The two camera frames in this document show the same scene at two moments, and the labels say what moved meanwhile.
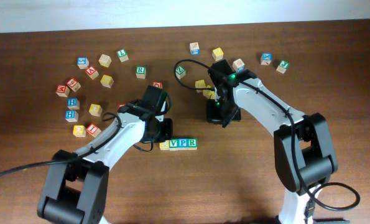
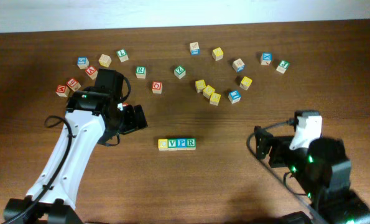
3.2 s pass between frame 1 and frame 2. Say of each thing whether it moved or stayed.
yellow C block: stayed
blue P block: stayed
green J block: stayed
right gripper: moved
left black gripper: moved
